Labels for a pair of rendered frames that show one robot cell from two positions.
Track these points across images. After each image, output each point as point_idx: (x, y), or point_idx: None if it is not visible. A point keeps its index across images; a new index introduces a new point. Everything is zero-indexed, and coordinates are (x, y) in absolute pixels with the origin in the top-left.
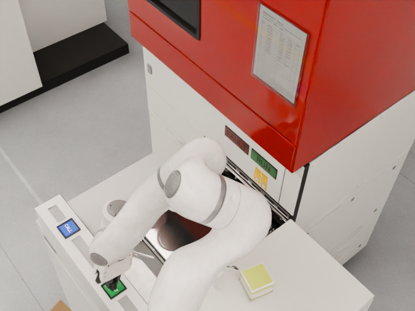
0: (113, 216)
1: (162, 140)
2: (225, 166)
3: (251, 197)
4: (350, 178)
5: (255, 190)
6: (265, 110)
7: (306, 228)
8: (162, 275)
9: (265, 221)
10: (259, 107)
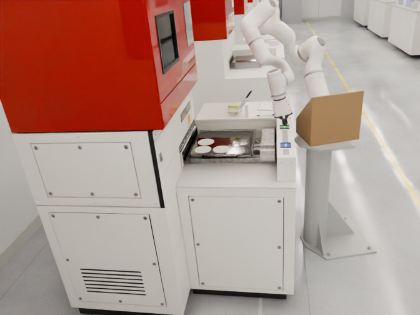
0: (277, 69)
1: (172, 215)
2: (187, 142)
3: None
4: None
5: (190, 132)
6: (191, 59)
7: None
8: (286, 26)
9: None
10: (190, 62)
